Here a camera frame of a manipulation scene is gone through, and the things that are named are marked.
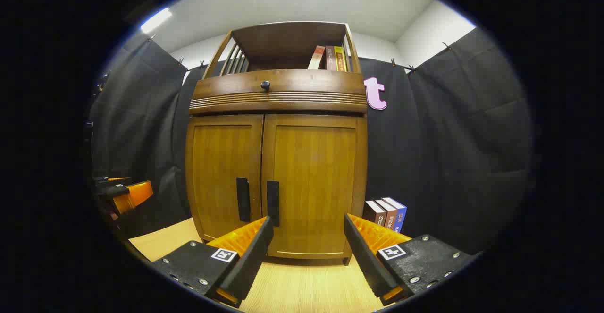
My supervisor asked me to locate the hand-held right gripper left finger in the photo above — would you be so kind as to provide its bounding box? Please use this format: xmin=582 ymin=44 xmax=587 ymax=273
xmin=150 ymin=216 xmax=275 ymax=308

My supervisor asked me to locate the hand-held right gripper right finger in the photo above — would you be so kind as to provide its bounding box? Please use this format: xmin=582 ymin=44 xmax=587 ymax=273
xmin=344 ymin=213 xmax=475 ymax=306

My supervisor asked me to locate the wooden shoe cabinet door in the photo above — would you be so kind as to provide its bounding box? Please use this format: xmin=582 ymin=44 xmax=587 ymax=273
xmin=185 ymin=114 xmax=264 ymax=242
xmin=261 ymin=114 xmax=368 ymax=260

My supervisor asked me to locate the wooden double-door shoe cabinet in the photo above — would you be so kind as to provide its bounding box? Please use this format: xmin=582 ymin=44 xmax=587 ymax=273
xmin=185 ymin=21 xmax=369 ymax=265

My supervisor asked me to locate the dark brown book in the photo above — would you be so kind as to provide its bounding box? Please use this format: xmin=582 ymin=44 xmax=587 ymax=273
xmin=362 ymin=200 xmax=387 ymax=226

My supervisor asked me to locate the red-brown book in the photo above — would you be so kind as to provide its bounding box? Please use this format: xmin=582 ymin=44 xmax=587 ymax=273
xmin=375 ymin=199 xmax=398 ymax=230

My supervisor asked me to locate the blue book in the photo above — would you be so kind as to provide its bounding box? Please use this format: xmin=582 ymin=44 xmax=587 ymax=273
xmin=382 ymin=197 xmax=407 ymax=233

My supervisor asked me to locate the black backdrop cloth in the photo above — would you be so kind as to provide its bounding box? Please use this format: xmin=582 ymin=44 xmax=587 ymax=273
xmin=87 ymin=27 xmax=534 ymax=257

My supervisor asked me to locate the rectangular ceiling light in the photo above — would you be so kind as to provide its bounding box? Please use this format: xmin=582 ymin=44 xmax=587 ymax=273
xmin=140 ymin=8 xmax=173 ymax=34

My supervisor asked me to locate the tan and red book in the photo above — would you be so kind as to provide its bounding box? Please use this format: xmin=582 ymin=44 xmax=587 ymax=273
xmin=308 ymin=45 xmax=326 ymax=70

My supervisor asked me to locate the black door handle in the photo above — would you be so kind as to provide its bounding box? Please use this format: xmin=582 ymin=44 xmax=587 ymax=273
xmin=236 ymin=177 xmax=251 ymax=222
xmin=267 ymin=180 xmax=280 ymax=227

